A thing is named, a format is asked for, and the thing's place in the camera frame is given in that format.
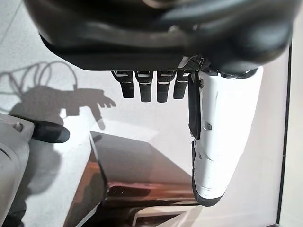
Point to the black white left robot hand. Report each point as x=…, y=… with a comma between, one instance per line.
x=165, y=30

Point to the amber translucent acrylic stool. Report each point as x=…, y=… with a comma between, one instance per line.
x=132, y=165

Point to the black left robot foot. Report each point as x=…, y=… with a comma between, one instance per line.
x=52, y=132

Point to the thin black wall edge strip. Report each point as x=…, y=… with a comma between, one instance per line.
x=285, y=118

